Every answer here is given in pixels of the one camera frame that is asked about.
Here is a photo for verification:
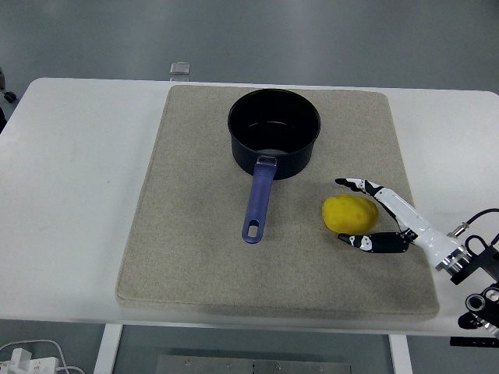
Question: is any chair base with caster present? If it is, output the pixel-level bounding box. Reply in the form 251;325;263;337
0;65;19;104

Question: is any white power strip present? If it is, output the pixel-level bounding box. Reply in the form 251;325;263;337
0;348;59;374

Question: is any white table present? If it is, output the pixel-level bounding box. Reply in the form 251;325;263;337
0;76;499;374

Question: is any beige fabric mat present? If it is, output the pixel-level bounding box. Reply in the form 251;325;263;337
115;84;441;323

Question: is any grey metal plate with screws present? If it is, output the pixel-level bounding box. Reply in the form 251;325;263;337
156;354;355;374

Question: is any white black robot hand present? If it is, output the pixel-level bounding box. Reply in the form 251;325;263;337
334;177;464;270

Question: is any dark blue pot with handle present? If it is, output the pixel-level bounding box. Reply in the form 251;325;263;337
227;88;322;245

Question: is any black table control panel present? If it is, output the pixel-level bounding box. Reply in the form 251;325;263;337
449;336;492;348

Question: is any yellow potato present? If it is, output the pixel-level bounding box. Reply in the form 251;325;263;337
321;194;380;235

